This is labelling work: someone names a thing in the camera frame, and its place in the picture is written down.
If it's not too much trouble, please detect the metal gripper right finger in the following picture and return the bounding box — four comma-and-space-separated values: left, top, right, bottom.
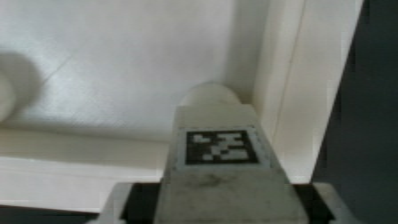
292, 182, 362, 224

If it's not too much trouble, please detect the white U-shaped fence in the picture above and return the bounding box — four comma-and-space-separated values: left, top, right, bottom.
268, 0, 365, 185

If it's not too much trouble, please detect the white square tabletop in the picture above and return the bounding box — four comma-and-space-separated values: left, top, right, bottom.
0, 0, 308, 214

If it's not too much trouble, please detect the white leg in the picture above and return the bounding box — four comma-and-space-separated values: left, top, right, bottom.
154, 83, 308, 224

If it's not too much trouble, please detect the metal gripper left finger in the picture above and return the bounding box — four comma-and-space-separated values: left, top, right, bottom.
97, 183, 159, 224

